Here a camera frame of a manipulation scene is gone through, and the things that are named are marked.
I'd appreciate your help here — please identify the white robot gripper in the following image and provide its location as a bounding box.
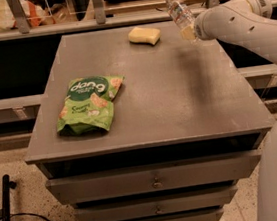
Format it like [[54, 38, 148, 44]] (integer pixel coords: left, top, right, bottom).
[[180, 7, 223, 41]]

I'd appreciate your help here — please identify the clear plastic water bottle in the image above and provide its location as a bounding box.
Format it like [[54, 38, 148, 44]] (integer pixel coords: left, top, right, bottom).
[[165, 0, 195, 32]]

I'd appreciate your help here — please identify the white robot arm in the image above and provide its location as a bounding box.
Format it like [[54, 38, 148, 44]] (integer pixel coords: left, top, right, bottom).
[[180, 0, 277, 221]]

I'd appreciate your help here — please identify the yellow sponge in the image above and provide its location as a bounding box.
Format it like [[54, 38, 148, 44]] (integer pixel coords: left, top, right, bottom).
[[128, 27, 161, 45]]

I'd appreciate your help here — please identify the grey metal drawer cabinet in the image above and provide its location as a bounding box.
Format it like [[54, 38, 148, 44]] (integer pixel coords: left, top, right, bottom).
[[26, 22, 274, 221]]

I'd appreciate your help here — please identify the green dang snack bag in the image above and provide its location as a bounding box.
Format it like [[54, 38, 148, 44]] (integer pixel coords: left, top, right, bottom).
[[57, 75, 124, 136]]

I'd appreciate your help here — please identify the top grey drawer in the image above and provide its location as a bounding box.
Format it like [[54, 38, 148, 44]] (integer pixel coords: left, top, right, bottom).
[[46, 150, 260, 204]]

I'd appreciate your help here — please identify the grey metal railing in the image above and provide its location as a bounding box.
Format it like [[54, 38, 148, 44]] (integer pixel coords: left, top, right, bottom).
[[0, 0, 277, 42]]

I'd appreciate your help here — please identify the middle grey drawer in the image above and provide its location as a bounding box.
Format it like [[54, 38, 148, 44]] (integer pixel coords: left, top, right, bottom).
[[75, 185, 238, 221]]

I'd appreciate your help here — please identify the black stand pole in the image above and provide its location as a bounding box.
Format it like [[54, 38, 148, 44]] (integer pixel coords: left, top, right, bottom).
[[2, 174, 17, 221]]

